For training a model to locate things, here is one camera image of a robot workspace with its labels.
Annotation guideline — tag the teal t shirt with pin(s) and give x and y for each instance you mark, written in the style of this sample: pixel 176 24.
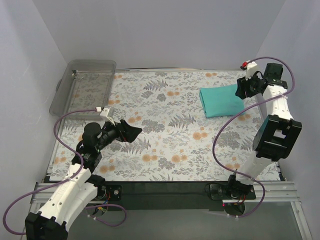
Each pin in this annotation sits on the teal t shirt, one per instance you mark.
pixel 220 101

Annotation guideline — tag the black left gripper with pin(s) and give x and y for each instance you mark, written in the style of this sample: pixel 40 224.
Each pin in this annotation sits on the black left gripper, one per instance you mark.
pixel 122 131

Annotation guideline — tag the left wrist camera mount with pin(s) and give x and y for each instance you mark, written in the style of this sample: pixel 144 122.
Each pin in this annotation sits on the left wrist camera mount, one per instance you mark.
pixel 106 113

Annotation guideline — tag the clear plastic bin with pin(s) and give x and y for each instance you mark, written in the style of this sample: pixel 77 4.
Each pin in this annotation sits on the clear plastic bin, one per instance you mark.
pixel 85 84

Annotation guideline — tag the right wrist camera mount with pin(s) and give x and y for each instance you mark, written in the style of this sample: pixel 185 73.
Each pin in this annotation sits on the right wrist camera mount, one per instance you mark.
pixel 250 69

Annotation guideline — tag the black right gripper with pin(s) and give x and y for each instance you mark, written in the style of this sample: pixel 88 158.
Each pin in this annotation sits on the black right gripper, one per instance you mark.
pixel 245 87

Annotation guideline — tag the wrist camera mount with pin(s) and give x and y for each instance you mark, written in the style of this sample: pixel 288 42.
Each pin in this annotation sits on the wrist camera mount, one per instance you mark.
pixel 106 113
pixel 250 69

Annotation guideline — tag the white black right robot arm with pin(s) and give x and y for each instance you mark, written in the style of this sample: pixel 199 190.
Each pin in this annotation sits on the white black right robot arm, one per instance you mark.
pixel 277 134

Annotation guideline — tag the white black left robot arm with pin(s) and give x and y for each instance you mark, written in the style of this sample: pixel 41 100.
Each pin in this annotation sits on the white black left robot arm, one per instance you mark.
pixel 80 185

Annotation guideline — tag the aluminium frame rail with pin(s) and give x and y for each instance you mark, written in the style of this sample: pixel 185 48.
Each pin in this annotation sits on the aluminium frame rail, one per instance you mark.
pixel 275 214

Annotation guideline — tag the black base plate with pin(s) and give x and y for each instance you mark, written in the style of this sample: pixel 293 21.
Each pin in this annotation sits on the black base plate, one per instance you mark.
pixel 169 195

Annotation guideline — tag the floral patterned table mat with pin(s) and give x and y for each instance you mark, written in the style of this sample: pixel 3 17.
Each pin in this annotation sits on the floral patterned table mat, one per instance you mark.
pixel 178 142

